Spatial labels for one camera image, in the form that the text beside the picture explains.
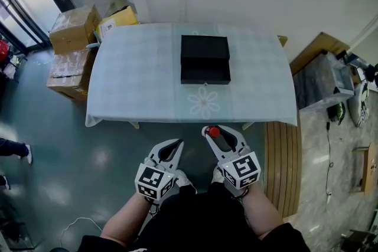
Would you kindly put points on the person's white left shoe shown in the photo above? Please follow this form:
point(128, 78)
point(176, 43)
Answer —
point(184, 180)

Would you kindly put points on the light wooden frame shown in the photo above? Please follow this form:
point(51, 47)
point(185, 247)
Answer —
point(369, 168)

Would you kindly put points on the brown cardboard box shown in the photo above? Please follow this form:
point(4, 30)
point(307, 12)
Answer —
point(72, 29)
point(69, 70)

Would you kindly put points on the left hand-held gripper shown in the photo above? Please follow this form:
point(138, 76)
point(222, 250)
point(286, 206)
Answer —
point(153, 178)

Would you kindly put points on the yellow cardboard box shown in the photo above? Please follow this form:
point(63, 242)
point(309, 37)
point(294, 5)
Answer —
point(116, 22)

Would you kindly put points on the clear plastic storage bin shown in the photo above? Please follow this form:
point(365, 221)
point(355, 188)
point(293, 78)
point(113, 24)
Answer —
point(320, 82)

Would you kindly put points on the pale blue flowered tablecloth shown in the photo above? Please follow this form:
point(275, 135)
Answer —
point(133, 73)

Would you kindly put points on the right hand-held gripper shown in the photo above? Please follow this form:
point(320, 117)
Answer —
point(242, 169)

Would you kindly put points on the person's white shoe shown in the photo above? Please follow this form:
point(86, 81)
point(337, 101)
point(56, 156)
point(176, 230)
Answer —
point(217, 175)
point(184, 180)

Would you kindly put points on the black box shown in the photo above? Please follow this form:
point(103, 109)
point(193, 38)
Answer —
point(204, 51)

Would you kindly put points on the person's right forearm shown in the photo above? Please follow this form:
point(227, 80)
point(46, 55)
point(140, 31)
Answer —
point(261, 212)

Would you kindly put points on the person's left forearm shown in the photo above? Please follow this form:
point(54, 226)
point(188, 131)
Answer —
point(127, 221)

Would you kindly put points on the red bag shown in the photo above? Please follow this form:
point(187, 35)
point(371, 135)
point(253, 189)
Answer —
point(3, 50)

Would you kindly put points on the wooden slatted bench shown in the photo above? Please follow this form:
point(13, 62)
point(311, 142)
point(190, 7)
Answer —
point(283, 168)

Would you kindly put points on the person's black clothing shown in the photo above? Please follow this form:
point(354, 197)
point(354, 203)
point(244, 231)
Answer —
point(200, 224)

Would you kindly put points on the green and white cushion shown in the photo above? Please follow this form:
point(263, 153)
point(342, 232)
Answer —
point(360, 106)

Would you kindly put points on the person's white right shoe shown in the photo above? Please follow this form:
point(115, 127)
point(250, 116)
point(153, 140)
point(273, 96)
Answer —
point(217, 175)

